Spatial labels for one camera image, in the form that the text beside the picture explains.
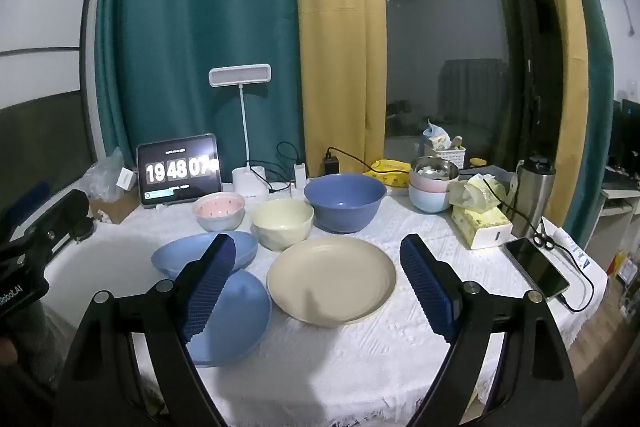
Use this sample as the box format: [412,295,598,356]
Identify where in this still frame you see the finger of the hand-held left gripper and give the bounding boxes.
[30,189,93,254]

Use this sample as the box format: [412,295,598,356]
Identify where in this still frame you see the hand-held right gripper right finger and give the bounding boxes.
[399,234,583,427]

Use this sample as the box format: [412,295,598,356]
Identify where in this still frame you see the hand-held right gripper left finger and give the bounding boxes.
[52,232,237,427]

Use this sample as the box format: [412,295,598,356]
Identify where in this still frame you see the light blue plate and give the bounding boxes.
[151,231,259,280]
[185,268,272,367]

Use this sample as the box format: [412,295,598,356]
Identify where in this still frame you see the pink dotted bowl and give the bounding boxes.
[193,192,247,232]

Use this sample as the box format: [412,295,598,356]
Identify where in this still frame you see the beige plate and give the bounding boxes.
[266,238,397,327]

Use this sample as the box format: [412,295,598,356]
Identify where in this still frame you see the cream bowl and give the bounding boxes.
[250,198,315,252]

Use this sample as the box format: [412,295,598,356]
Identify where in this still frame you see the large dark blue bowl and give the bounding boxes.
[303,173,387,234]

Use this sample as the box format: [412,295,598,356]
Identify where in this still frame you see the cardboard box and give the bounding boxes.
[89,192,141,225]

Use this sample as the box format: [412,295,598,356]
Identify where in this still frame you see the clear plastic bag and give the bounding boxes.
[80,147,126,200]

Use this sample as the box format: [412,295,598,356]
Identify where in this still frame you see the white power bank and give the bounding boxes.
[470,227,514,251]

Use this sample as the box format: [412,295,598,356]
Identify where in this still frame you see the yellow tissue pack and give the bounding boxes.
[448,173,512,243]

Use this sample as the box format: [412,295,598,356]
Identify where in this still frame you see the plain pink bowl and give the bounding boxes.
[409,174,458,194]

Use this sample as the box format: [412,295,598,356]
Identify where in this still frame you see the black smartphone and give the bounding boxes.
[502,237,571,301]

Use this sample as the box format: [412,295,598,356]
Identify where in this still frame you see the tablet showing clock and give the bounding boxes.
[136,134,223,208]

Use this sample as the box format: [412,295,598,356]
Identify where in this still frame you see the yellow snack packet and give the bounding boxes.
[363,158,413,188]

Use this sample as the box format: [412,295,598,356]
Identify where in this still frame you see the steel bowl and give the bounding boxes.
[411,157,460,181]

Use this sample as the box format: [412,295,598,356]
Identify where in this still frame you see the white power strip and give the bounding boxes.
[271,179,315,196]

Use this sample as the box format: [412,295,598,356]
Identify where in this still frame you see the black scissors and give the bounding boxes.
[532,217,555,251]

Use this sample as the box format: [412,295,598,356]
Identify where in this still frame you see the white basket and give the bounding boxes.
[431,144,467,170]

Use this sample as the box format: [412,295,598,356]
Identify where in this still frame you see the steel thermos bottle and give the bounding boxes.
[510,153,557,238]

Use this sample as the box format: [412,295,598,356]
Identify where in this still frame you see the white tube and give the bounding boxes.
[550,227,594,271]

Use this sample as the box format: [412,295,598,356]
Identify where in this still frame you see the white shelf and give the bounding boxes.
[597,177,640,258]

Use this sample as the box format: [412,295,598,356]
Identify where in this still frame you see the white desk lamp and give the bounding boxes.
[208,63,273,198]

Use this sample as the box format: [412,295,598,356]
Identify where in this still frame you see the wide teal curtain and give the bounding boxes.
[95,0,306,188]

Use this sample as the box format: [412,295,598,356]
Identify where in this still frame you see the narrow teal curtain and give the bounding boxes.
[550,0,615,269]

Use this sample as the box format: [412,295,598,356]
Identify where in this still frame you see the narrow yellow curtain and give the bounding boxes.
[520,0,589,208]

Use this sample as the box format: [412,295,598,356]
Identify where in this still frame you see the black monitor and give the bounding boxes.
[612,99,640,180]

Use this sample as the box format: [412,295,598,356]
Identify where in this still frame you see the wide yellow curtain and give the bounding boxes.
[292,0,388,180]

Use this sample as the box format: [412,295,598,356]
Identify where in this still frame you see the dark glass window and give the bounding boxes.
[372,0,566,168]

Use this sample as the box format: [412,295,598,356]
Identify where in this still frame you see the black charger cable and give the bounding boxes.
[327,147,382,170]

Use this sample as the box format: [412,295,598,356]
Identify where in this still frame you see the black lamp cable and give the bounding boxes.
[250,141,302,194]

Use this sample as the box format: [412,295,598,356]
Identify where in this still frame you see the black phone cable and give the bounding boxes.
[482,177,597,313]

